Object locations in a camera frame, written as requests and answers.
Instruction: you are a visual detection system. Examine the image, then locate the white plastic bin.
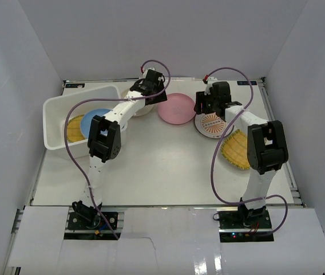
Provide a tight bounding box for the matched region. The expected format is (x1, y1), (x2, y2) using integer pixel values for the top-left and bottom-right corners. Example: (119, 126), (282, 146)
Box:
(43, 82), (121, 160)

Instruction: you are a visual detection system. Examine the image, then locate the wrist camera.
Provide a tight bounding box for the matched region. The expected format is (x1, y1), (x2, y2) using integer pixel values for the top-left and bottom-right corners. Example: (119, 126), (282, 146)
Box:
(141, 68), (164, 82)
(203, 75), (218, 95)

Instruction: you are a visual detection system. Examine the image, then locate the cream bear plate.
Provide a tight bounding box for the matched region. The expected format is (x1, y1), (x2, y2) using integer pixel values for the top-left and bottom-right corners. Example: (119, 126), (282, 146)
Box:
(121, 89), (154, 117)

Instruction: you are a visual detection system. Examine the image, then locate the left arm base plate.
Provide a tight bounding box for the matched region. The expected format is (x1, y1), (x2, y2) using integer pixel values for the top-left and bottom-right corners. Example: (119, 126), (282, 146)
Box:
(66, 212), (118, 231)

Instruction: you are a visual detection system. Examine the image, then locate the round yellow bamboo plate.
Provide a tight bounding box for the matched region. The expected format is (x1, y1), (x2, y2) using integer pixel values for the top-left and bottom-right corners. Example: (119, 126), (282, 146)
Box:
(66, 115), (86, 143)

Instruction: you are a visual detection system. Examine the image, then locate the pink plate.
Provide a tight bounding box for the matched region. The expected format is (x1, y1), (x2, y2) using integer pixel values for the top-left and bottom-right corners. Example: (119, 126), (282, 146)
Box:
(157, 93), (196, 125)

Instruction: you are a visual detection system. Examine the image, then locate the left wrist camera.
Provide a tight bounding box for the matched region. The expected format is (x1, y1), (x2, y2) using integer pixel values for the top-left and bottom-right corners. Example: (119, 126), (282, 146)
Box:
(141, 68), (164, 82)

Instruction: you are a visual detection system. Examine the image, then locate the left blue table label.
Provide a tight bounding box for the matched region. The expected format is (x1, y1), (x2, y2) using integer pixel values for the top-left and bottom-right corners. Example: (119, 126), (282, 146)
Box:
(65, 83), (85, 89)

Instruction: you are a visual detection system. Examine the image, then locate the right blue table label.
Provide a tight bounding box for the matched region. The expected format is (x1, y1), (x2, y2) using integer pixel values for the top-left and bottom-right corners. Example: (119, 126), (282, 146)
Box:
(237, 81), (257, 86)

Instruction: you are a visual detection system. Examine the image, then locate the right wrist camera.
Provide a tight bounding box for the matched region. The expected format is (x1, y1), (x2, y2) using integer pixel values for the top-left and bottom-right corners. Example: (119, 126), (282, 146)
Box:
(203, 75), (218, 95)

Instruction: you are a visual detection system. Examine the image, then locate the blue plate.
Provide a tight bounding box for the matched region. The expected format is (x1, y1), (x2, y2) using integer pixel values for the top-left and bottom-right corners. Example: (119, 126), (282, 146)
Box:
(80, 108), (110, 139)

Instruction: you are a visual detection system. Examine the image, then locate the rectangular yellow bamboo tray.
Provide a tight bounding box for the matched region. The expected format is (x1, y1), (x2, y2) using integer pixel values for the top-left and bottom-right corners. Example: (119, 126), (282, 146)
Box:
(220, 129), (250, 170)

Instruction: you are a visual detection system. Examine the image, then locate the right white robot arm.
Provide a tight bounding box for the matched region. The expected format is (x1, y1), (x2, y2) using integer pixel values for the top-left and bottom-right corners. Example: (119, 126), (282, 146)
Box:
(194, 81), (288, 229)

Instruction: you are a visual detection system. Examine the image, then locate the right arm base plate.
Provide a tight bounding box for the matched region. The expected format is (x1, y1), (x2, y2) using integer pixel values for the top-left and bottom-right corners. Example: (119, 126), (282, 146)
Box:
(212, 210), (274, 243)

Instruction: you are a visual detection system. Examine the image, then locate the orange sunburst patterned plate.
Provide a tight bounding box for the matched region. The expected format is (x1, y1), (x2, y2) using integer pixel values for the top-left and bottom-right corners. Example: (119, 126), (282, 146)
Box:
(193, 113), (228, 139)

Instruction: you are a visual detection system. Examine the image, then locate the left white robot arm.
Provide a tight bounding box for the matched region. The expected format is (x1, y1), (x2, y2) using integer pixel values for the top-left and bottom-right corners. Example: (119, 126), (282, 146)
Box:
(70, 68), (167, 229)

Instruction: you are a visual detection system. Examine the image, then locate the blue table label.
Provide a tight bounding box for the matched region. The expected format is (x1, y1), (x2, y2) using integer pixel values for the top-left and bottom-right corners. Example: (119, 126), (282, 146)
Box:
(237, 81), (257, 86)
(65, 83), (85, 89)

